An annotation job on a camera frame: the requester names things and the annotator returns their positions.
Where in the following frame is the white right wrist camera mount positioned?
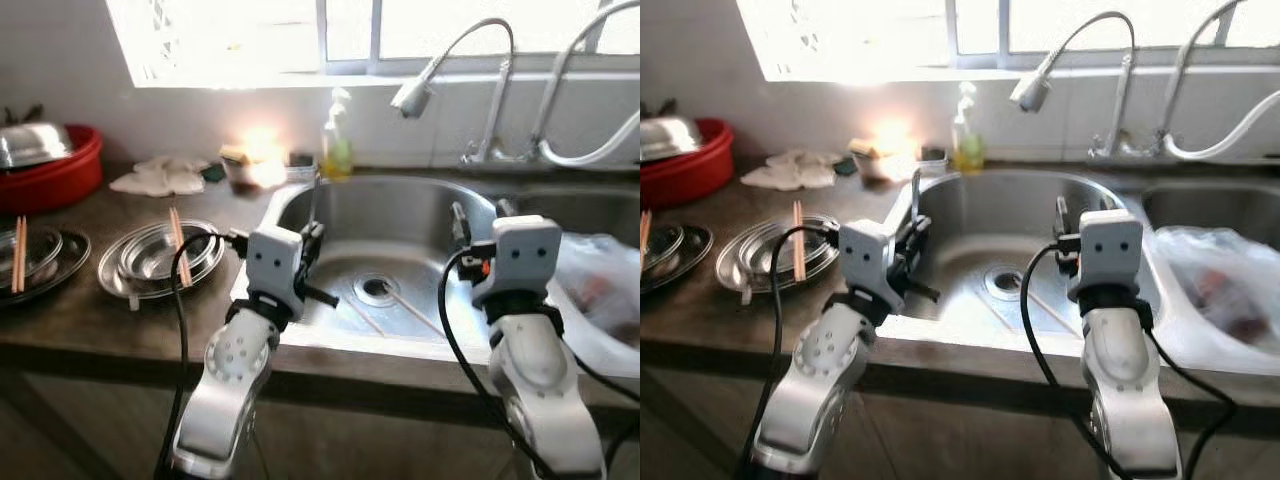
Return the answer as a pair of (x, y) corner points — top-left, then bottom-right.
(473, 215), (563, 306)
(1068, 210), (1146, 301)

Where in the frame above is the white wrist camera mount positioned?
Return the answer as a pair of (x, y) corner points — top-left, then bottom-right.
(1068, 210), (1146, 301)
(840, 218), (906, 301)
(473, 215), (563, 306)
(245, 225), (306, 301)

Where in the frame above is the small glass cup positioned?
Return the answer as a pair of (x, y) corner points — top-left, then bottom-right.
(228, 155), (269, 193)
(862, 150), (901, 186)

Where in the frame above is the red plastic basin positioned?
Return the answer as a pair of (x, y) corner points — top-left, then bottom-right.
(640, 117), (736, 209)
(0, 123), (104, 216)

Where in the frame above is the steel double sink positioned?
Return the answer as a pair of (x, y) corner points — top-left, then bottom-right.
(230, 172), (641, 366)
(880, 168), (1280, 376)

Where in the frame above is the chrome gooseneck faucet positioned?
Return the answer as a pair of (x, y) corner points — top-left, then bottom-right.
(1155, 0), (1251, 156)
(530, 0), (641, 161)

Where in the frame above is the yellow green soap bottle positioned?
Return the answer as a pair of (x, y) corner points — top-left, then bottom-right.
(322, 87), (354, 183)
(950, 82), (986, 176)

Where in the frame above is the white plastic bag with food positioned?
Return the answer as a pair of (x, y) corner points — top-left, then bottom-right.
(548, 232), (641, 366)
(1145, 225), (1280, 356)

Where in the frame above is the white crumpled cloth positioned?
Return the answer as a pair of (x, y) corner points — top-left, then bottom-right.
(740, 148), (846, 193)
(108, 153), (213, 198)

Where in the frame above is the chrome faucet with spray head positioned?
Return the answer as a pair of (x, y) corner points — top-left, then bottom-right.
(390, 17), (531, 166)
(1008, 10), (1151, 161)

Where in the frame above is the white flexible hose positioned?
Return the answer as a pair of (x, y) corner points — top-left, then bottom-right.
(540, 108), (641, 169)
(1160, 88), (1280, 161)

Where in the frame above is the steel shallow dish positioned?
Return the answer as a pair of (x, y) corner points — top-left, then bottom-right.
(740, 218), (836, 276)
(118, 224), (216, 283)
(0, 224), (64, 289)
(640, 222), (686, 276)

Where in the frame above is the grey framed window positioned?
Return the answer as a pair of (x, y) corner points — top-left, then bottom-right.
(735, 0), (1280, 86)
(105, 0), (641, 89)

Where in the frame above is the wide steel plate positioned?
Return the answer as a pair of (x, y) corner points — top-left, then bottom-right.
(715, 213), (846, 296)
(97, 220), (229, 301)
(0, 228), (93, 307)
(640, 222), (715, 296)

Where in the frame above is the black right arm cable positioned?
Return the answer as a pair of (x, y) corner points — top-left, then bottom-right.
(1018, 243), (1241, 480)
(438, 248), (641, 480)

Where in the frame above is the pale chopstick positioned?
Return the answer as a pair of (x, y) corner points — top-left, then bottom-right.
(336, 296), (387, 338)
(1020, 288), (1079, 327)
(384, 286), (447, 337)

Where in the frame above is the steel dome lid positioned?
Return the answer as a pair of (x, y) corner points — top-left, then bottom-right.
(0, 120), (76, 171)
(640, 115), (703, 163)

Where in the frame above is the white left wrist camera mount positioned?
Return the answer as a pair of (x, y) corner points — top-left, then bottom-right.
(840, 218), (906, 301)
(245, 225), (306, 301)

